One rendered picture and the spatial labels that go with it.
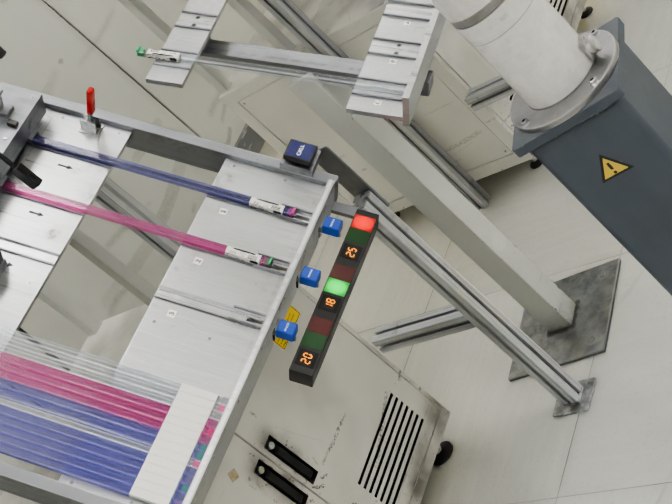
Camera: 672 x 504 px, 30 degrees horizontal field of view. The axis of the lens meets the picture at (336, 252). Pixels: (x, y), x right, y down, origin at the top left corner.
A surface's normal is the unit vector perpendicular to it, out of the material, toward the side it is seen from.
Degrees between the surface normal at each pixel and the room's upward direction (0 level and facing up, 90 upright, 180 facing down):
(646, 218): 90
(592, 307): 0
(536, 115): 0
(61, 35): 91
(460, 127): 90
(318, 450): 90
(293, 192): 48
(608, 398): 0
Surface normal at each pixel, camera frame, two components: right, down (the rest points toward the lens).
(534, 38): 0.23, 0.36
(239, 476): 0.65, -0.25
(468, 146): -0.32, 0.76
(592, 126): -0.16, 0.68
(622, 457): -0.68, -0.60
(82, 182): 0.02, -0.58
